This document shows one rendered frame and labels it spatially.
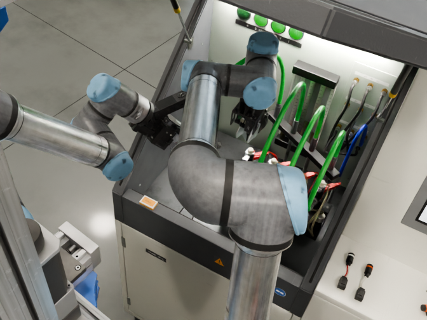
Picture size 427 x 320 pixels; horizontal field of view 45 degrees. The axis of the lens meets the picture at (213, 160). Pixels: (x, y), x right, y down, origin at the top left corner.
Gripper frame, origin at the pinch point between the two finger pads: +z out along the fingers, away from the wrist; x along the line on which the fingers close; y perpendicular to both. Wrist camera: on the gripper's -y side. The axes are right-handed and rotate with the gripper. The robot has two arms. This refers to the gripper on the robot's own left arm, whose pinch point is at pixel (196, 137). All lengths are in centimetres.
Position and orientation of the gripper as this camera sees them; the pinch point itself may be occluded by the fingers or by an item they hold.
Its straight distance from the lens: 149.9
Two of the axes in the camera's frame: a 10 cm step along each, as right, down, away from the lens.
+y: -6.4, 7.5, 1.7
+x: 4.4, 5.4, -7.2
